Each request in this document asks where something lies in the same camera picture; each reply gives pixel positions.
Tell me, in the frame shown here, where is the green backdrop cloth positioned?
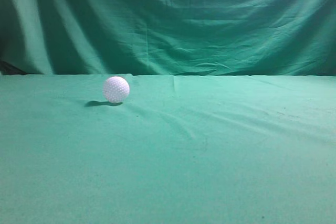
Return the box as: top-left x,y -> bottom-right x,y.
1,0 -> 335,76

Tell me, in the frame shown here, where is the green table cloth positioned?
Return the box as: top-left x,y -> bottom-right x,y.
1,75 -> 335,223

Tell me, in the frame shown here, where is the white dimpled golf ball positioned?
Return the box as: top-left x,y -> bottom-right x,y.
103,76 -> 130,103

